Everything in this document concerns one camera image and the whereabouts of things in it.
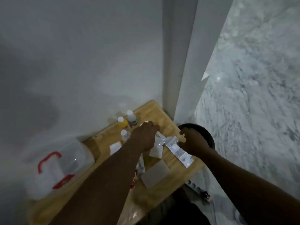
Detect person's left hand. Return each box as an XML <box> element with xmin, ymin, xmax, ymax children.
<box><xmin>128</xmin><ymin>121</ymin><xmax>160</xmax><ymax>153</ymax></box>

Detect person's right hand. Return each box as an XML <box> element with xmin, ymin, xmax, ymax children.
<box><xmin>177</xmin><ymin>127</ymin><xmax>210</xmax><ymax>156</ymax></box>

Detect long clear strip packet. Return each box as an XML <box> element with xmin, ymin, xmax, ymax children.
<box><xmin>165</xmin><ymin>136</ymin><xmax>194</xmax><ymax>168</ymax></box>

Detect white gauze pad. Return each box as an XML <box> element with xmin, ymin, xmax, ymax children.
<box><xmin>109</xmin><ymin>142</ymin><xmax>123</xmax><ymax>155</ymax></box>
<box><xmin>149</xmin><ymin>131</ymin><xmax>166</xmax><ymax>159</ymax></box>

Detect clear bottle green label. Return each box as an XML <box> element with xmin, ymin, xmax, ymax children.
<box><xmin>126</xmin><ymin>110</ymin><xmax>138</xmax><ymax>126</ymax></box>

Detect yellow bottle white cap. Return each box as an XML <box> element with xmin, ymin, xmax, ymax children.
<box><xmin>117</xmin><ymin>116</ymin><xmax>129</xmax><ymax>129</ymax></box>

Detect white gauze packet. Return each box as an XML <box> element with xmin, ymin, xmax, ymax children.
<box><xmin>140</xmin><ymin>159</ymin><xmax>171</xmax><ymax>189</ymax></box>

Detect white first aid box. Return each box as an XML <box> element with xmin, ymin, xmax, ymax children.
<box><xmin>23</xmin><ymin>142</ymin><xmax>95</xmax><ymax>201</ymax></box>

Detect person's left forearm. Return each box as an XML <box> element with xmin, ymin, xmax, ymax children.
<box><xmin>48</xmin><ymin>140</ymin><xmax>144</xmax><ymax>225</ymax></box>

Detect person's right forearm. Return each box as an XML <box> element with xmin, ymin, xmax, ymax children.
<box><xmin>198</xmin><ymin>147</ymin><xmax>300</xmax><ymax>225</ymax></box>

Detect person's black shorts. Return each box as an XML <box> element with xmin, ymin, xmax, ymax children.
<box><xmin>140</xmin><ymin>188</ymin><xmax>211</xmax><ymax>225</ymax></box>

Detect black round bin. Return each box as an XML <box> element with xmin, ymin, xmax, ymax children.
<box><xmin>177</xmin><ymin>123</ymin><xmax>216</xmax><ymax>150</ymax></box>

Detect white power strip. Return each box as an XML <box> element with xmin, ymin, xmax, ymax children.
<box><xmin>185</xmin><ymin>180</ymin><xmax>211</xmax><ymax>200</ymax></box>

